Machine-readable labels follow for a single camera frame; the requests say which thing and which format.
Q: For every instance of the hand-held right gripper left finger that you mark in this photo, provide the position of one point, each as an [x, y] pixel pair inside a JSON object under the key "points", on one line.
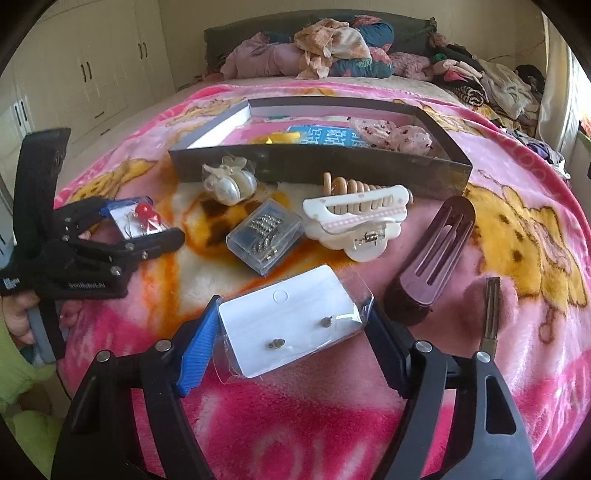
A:
{"points": [[199, 355]]}

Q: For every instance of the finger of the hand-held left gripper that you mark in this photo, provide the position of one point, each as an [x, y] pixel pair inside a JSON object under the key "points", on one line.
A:
{"points": [[83, 217], [152, 242]]}

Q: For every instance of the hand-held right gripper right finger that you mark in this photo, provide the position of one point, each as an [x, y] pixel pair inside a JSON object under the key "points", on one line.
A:
{"points": [[392, 360]]}

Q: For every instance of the red ball earrings card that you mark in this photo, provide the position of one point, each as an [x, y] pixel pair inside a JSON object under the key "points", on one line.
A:
{"points": [[143, 217]]}

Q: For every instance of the dark red long hair clip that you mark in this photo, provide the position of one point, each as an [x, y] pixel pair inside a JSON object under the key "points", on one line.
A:
{"points": [[415, 290]]}

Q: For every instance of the white stud earring card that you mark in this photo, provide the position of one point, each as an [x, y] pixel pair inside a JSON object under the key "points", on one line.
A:
{"points": [[286, 323]]}

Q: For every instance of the pearl hair claw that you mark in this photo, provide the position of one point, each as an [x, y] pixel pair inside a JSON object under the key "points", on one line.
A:
{"points": [[231, 187]]}

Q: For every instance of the clear plastic jewelry box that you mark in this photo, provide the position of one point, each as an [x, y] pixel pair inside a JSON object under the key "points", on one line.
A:
{"points": [[263, 235]]}

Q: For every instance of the dark shallow cardboard box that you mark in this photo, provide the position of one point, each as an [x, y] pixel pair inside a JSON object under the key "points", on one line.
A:
{"points": [[323, 170]]}

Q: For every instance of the person's left hand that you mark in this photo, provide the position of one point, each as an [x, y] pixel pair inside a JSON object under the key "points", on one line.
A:
{"points": [[16, 321]]}

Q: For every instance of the dark flat hairpin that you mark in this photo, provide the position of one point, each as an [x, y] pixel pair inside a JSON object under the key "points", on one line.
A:
{"points": [[491, 314]]}

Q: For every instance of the white large hair claw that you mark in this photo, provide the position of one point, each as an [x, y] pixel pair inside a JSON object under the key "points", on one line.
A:
{"points": [[337, 230]]}

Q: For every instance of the cream wardrobe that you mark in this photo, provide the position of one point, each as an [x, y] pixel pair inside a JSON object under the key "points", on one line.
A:
{"points": [[92, 60]]}

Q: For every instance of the pink cartoon printed blanket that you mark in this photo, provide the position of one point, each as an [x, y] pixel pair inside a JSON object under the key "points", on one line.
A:
{"points": [[508, 240]]}

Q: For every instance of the blue printed card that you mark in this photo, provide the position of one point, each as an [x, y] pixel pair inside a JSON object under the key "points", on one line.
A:
{"points": [[323, 136]]}

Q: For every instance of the pink padded garment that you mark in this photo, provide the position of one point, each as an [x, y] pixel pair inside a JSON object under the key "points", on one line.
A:
{"points": [[258, 57]]}

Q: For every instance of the floral fabric scrunchie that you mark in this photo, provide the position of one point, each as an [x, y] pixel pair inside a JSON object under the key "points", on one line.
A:
{"points": [[392, 134]]}

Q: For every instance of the peach floral garment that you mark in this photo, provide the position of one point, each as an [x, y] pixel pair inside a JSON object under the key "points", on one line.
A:
{"points": [[332, 41]]}

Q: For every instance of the pile of mixed clothes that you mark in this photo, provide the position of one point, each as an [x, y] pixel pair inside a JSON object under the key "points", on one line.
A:
{"points": [[489, 83]]}

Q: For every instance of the pink fuzzy garment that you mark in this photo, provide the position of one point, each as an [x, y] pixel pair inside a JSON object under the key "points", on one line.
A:
{"points": [[411, 64]]}

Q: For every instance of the dark blue floral quilt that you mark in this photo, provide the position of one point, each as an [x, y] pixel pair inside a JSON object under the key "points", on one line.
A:
{"points": [[376, 34]]}

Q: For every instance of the pale curtain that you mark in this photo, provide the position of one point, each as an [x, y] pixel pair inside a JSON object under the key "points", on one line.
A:
{"points": [[558, 92]]}

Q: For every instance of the pile of clothes on bed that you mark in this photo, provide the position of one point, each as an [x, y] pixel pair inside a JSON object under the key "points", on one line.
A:
{"points": [[411, 37]]}

